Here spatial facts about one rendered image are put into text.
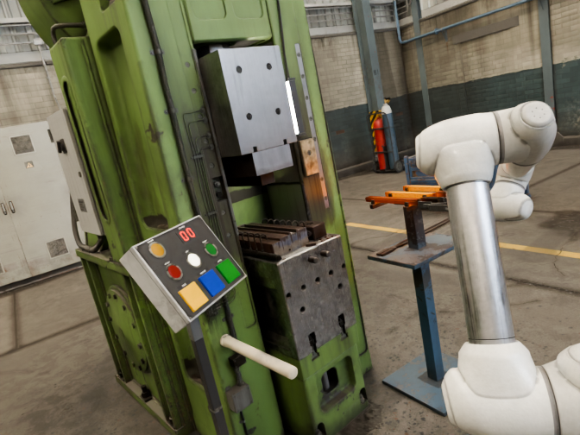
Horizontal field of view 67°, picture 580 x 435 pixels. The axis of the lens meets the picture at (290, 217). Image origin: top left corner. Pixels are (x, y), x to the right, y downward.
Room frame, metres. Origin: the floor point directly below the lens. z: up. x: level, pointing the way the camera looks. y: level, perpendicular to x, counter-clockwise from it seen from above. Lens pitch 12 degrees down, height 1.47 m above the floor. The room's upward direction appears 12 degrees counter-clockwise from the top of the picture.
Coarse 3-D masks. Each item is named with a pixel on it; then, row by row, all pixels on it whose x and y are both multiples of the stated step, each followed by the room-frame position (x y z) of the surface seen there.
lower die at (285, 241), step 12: (240, 228) 2.11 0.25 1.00; (252, 228) 2.04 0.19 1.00; (288, 228) 1.89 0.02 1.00; (300, 228) 1.87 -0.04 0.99; (240, 240) 1.94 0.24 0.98; (252, 240) 1.89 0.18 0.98; (264, 240) 1.84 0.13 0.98; (276, 240) 1.80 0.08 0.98; (288, 240) 1.81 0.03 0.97; (300, 240) 1.85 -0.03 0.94; (276, 252) 1.76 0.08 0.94; (288, 252) 1.80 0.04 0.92
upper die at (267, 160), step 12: (288, 144) 1.88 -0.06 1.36; (240, 156) 1.82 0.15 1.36; (252, 156) 1.76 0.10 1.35; (264, 156) 1.79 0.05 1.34; (276, 156) 1.83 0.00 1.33; (288, 156) 1.87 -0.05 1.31; (228, 168) 1.91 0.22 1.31; (240, 168) 1.84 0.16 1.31; (252, 168) 1.77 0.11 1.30; (264, 168) 1.78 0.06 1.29; (276, 168) 1.82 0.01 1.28
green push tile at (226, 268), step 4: (224, 260) 1.45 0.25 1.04; (228, 260) 1.47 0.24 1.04; (220, 264) 1.42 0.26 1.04; (224, 264) 1.44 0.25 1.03; (228, 264) 1.45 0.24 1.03; (232, 264) 1.46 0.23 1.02; (220, 268) 1.41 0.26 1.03; (224, 268) 1.42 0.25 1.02; (228, 268) 1.43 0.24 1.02; (232, 268) 1.45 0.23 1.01; (220, 272) 1.40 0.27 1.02; (224, 272) 1.41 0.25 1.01; (228, 272) 1.42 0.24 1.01; (232, 272) 1.44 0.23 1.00; (236, 272) 1.45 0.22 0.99; (224, 276) 1.40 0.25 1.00; (228, 276) 1.41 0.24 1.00; (232, 276) 1.42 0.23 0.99; (236, 276) 1.43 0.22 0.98; (228, 280) 1.40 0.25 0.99; (232, 280) 1.41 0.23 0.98
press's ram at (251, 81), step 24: (240, 48) 1.79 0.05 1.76; (264, 48) 1.86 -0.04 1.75; (216, 72) 1.76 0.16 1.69; (240, 72) 1.78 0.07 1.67; (264, 72) 1.84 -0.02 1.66; (216, 96) 1.79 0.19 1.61; (240, 96) 1.76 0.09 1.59; (264, 96) 1.83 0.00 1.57; (216, 120) 1.82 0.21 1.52; (240, 120) 1.74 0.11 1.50; (264, 120) 1.81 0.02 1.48; (288, 120) 1.89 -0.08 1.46; (240, 144) 1.73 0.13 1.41; (264, 144) 1.80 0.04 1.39
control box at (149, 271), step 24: (168, 240) 1.36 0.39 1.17; (192, 240) 1.43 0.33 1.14; (216, 240) 1.51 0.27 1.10; (144, 264) 1.23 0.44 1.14; (168, 264) 1.28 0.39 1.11; (216, 264) 1.42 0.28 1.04; (144, 288) 1.24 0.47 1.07; (168, 288) 1.22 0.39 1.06; (168, 312) 1.21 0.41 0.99; (192, 312) 1.21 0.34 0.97
